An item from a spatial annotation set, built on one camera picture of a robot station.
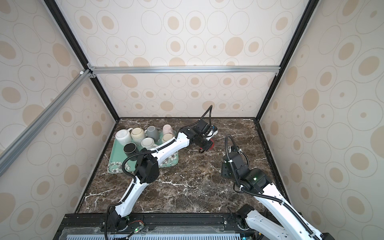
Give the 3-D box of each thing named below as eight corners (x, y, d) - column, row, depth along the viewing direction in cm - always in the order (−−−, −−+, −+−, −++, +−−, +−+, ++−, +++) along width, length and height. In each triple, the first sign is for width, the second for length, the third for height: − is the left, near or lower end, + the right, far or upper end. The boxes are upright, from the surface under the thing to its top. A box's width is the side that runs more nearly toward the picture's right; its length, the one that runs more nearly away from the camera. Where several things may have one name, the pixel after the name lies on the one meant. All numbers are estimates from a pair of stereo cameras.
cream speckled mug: (133, 145, 106) (128, 137, 98) (136, 136, 111) (131, 127, 104) (144, 145, 106) (140, 137, 98) (147, 136, 111) (143, 127, 104)
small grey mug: (149, 141, 108) (145, 132, 100) (154, 131, 114) (151, 122, 106) (156, 143, 107) (153, 133, 99) (161, 132, 113) (158, 123, 105)
